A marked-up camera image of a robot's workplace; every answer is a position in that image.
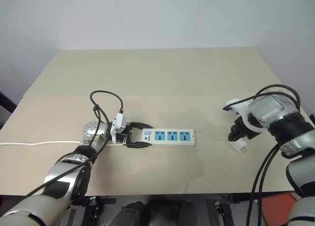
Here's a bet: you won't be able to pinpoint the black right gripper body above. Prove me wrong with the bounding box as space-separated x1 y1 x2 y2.
232 117 259 140

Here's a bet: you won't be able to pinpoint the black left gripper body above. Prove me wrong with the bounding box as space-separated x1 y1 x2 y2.
116 123 134 146

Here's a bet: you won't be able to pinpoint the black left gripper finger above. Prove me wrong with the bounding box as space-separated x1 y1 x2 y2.
125 141 153 150
129 122 154 130

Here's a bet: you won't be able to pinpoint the white charger plug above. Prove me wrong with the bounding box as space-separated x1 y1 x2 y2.
230 139 249 153

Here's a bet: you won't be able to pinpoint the white power strip blue sockets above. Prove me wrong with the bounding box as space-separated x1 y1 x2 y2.
107 128 197 148

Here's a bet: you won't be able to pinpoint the orange red box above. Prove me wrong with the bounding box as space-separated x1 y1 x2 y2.
255 191 305 226

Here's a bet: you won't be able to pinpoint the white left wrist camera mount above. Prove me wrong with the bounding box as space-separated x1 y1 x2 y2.
110 112 130 143

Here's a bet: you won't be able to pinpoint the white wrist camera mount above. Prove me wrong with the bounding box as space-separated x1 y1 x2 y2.
110 112 130 143
222 97 264 133

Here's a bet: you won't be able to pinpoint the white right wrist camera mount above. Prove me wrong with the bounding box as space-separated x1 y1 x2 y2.
222 97 264 133

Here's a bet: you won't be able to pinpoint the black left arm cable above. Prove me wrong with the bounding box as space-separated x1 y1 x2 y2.
23 90 125 198

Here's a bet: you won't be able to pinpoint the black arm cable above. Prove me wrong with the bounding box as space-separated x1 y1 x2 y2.
23 90 125 198
246 84 302 226

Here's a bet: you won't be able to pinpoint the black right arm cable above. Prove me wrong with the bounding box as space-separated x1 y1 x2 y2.
246 84 302 226

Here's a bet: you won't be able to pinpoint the black metal frame bracket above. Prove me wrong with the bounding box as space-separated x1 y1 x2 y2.
205 198 236 226
66 195 118 226

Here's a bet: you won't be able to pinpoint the white power strip cord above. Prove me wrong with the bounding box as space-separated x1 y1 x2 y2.
0 140 82 147

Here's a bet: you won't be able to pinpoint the black frame beside table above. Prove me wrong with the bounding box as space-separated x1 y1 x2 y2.
0 91 17 125

